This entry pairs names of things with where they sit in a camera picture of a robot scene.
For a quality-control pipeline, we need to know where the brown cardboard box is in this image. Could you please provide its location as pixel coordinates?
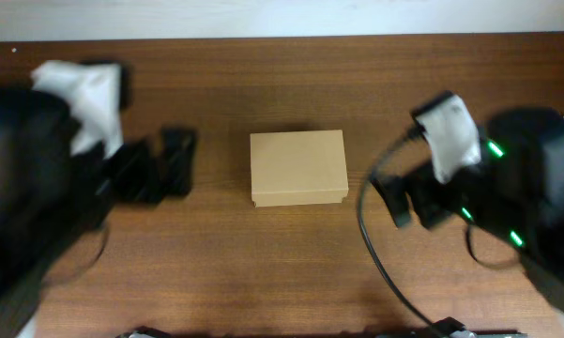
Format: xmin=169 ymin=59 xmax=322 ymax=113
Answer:
xmin=250 ymin=130 xmax=349 ymax=207

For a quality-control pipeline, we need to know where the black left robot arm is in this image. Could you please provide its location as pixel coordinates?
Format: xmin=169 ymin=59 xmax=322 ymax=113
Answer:
xmin=0 ymin=87 xmax=198 ymax=337

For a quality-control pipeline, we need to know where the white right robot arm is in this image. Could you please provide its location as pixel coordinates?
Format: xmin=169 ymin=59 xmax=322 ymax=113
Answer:
xmin=364 ymin=107 xmax=564 ymax=316

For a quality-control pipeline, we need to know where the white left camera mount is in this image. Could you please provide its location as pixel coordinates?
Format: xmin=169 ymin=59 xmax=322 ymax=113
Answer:
xmin=31 ymin=60 xmax=123 ymax=159

